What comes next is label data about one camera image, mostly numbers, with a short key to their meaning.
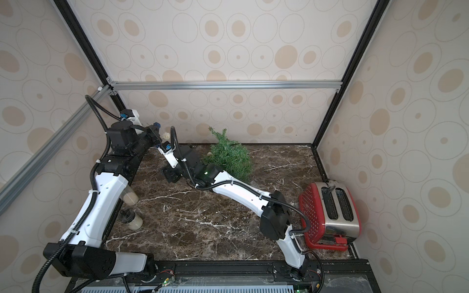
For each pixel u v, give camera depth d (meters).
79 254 0.38
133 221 0.80
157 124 0.75
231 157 0.73
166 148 0.62
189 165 0.56
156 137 0.63
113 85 0.90
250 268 0.73
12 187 0.52
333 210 0.73
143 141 0.60
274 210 0.46
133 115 0.61
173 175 0.66
